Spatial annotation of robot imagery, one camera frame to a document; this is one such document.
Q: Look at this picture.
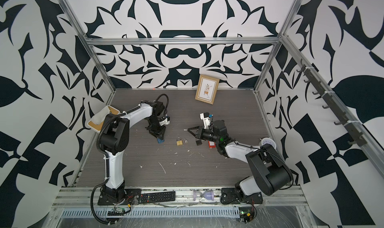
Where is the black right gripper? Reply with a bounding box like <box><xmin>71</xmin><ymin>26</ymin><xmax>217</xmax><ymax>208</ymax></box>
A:
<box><xmin>188</xmin><ymin>127</ymin><xmax>222</xmax><ymax>145</ymax></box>

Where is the red padlock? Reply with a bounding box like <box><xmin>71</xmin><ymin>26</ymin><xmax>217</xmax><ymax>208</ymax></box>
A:
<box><xmin>209</xmin><ymin>141</ymin><xmax>216</xmax><ymax>149</ymax></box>

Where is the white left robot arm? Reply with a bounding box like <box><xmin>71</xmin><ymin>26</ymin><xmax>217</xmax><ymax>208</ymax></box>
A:
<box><xmin>90</xmin><ymin>94</ymin><xmax>170</xmax><ymax>226</ymax></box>

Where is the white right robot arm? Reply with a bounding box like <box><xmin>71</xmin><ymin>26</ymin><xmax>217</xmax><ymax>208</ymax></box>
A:
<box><xmin>187</xmin><ymin>120</ymin><xmax>294</xmax><ymax>205</ymax></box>

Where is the black remote control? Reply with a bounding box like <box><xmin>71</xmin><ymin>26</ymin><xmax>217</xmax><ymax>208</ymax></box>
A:
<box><xmin>139</xmin><ymin>191</ymin><xmax>176</xmax><ymax>204</ymax></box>

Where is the white tissue box wooden lid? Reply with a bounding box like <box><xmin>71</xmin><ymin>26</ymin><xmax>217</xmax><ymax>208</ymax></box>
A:
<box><xmin>86</xmin><ymin>106</ymin><xmax>121</xmax><ymax>133</ymax></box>

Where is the purple hourglass timer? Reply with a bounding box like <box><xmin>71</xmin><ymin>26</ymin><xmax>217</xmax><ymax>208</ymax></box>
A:
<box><xmin>193</xmin><ymin>190</ymin><xmax>215</xmax><ymax>201</ymax></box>

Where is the white alarm clock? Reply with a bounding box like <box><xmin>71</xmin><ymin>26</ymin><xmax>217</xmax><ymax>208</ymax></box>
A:
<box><xmin>259</xmin><ymin>138</ymin><xmax>277</xmax><ymax>149</ymax></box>

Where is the green circuit board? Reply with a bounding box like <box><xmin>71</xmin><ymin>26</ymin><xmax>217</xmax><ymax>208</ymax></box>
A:
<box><xmin>240</xmin><ymin>207</ymin><xmax>258</xmax><ymax>224</ymax></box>

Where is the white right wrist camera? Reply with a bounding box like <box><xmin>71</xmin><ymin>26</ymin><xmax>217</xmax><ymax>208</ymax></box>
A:
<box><xmin>200</xmin><ymin>112</ymin><xmax>213</xmax><ymax>130</ymax></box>

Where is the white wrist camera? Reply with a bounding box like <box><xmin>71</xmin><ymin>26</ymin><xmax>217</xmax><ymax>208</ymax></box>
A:
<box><xmin>200</xmin><ymin>112</ymin><xmax>213</xmax><ymax>130</ymax></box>
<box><xmin>159</xmin><ymin>116</ymin><xmax>170</xmax><ymax>126</ymax></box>

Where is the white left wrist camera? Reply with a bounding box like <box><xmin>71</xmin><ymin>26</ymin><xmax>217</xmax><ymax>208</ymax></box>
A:
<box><xmin>159</xmin><ymin>116</ymin><xmax>170</xmax><ymax>126</ymax></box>

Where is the wooden picture frame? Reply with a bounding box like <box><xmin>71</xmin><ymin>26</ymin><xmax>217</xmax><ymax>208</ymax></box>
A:
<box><xmin>195</xmin><ymin>75</ymin><xmax>220</xmax><ymax>105</ymax></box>

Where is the small wired circuit board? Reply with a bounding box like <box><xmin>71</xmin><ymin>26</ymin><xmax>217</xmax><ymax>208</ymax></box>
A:
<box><xmin>107</xmin><ymin>206</ymin><xmax>132</xmax><ymax>217</ymax></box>

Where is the black wall hook rail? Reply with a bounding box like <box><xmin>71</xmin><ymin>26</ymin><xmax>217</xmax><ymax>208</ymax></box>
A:
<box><xmin>297</xmin><ymin>63</ymin><xmax>368</xmax><ymax>147</ymax></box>

